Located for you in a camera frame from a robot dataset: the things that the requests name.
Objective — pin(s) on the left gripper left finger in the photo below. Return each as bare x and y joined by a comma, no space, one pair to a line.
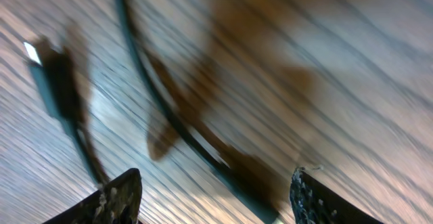
118,202

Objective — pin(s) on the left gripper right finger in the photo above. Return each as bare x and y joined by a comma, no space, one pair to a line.
314,203

